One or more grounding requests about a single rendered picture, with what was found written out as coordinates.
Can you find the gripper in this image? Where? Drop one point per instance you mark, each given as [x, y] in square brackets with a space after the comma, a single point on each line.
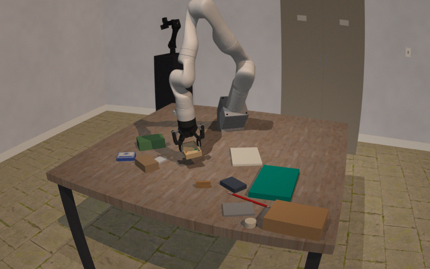
[187, 127]

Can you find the covered wooden puzzle box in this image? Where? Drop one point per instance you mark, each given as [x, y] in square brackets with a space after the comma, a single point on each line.
[193, 153]

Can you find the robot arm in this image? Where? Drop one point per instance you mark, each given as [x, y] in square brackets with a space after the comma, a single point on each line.
[187, 56]

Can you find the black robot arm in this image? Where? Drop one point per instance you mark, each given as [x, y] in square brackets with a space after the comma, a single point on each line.
[173, 37]

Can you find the cream flat box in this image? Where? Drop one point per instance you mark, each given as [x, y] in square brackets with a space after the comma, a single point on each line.
[245, 156]

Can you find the dark grey flat box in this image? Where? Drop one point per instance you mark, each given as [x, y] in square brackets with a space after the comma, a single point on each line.
[233, 184]

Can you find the teal flat box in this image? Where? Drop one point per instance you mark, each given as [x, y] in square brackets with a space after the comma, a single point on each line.
[274, 183]

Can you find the small white square box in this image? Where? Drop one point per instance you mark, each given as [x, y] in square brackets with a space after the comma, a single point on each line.
[161, 160]

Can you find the green box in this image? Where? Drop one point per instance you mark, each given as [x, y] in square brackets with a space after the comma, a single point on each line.
[150, 142]

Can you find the small brown wooden block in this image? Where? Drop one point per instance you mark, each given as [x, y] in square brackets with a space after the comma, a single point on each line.
[203, 184]

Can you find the small brown cardboard box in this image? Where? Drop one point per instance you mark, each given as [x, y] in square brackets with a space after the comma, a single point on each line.
[147, 163]

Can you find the black stand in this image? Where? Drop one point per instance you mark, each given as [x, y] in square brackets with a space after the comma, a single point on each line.
[162, 82]

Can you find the blue and white box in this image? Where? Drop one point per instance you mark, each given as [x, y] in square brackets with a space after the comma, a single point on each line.
[125, 156]

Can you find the red pencil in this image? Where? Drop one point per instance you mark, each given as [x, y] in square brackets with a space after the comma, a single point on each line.
[248, 200]

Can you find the cream round disc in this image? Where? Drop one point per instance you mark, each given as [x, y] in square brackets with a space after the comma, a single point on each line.
[250, 223]

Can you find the brown wooden table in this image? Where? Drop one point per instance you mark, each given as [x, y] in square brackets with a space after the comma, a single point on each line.
[304, 149]

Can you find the large brown box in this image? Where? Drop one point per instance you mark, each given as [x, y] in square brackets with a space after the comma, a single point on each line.
[295, 220]

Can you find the taupe cabinet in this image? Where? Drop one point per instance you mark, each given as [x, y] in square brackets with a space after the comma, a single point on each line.
[321, 74]

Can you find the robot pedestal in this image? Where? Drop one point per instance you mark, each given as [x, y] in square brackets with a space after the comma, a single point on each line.
[231, 119]

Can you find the white wall socket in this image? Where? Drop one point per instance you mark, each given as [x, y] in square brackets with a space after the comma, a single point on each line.
[408, 52]

